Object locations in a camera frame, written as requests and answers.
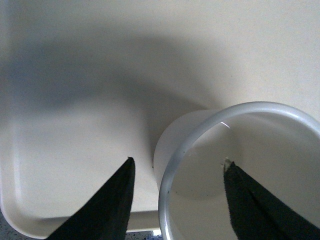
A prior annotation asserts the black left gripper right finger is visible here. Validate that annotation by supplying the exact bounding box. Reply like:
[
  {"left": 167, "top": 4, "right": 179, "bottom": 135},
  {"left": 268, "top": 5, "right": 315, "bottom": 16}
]
[{"left": 223, "top": 161, "right": 320, "bottom": 240}]

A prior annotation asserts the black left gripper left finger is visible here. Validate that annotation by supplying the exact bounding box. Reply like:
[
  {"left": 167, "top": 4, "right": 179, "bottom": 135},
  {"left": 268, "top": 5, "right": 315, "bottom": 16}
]
[{"left": 47, "top": 157, "right": 136, "bottom": 240}]

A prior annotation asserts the white smiley mug black handle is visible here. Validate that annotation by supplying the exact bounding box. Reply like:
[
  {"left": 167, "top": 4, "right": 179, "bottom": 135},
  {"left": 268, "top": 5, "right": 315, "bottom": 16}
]
[{"left": 153, "top": 101, "right": 320, "bottom": 240}]

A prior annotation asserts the beige rectangular plastic tray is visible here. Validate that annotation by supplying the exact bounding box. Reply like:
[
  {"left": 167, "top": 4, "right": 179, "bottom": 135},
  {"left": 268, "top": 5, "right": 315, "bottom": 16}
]
[{"left": 0, "top": 0, "right": 320, "bottom": 239}]

